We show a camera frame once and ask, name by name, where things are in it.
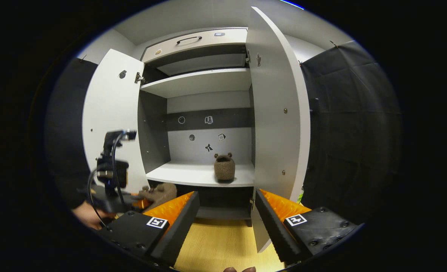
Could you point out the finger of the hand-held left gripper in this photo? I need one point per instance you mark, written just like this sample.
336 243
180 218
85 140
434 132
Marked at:
142 204

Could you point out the white cabinet door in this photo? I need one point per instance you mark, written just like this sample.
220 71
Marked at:
276 113
110 113

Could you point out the brown fuzzy shoe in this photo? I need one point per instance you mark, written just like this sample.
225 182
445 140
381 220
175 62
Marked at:
224 170
161 192

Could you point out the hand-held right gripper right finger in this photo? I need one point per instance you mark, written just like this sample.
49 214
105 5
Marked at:
272 230

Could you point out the grey shoe cabinet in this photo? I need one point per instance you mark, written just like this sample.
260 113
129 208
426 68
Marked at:
201 177

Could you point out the black backdrop cloth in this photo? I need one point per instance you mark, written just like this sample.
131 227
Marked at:
67 132
352 132

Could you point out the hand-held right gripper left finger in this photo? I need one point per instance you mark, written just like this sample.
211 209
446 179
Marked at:
182 230

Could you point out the yellow object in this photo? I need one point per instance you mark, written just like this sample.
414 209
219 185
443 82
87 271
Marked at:
300 197

